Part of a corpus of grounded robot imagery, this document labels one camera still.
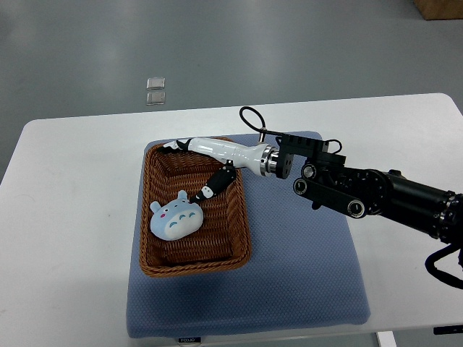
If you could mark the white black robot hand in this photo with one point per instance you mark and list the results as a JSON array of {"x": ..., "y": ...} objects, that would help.
[{"x": 259, "y": 159}]

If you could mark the blue plush toy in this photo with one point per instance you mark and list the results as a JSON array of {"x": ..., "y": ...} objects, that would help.
[{"x": 177, "y": 219}]

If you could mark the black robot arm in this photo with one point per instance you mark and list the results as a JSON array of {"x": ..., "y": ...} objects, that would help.
[{"x": 327, "y": 182}]

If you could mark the brown wicker basket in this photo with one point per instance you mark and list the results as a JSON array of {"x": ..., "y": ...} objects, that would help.
[{"x": 210, "y": 236}]

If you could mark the blue padded mat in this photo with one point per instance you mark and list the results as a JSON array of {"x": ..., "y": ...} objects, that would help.
[{"x": 303, "y": 273}]

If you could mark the upper silver floor plate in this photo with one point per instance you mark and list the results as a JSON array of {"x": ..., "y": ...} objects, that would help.
[{"x": 155, "y": 83}]

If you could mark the white table leg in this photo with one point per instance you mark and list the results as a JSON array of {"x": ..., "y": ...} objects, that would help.
[{"x": 386, "y": 339}]

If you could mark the brown cardboard box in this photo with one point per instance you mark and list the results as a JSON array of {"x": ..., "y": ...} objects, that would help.
[{"x": 439, "y": 9}]

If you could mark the black table control panel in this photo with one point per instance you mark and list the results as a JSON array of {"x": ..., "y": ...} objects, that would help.
[{"x": 448, "y": 330}]

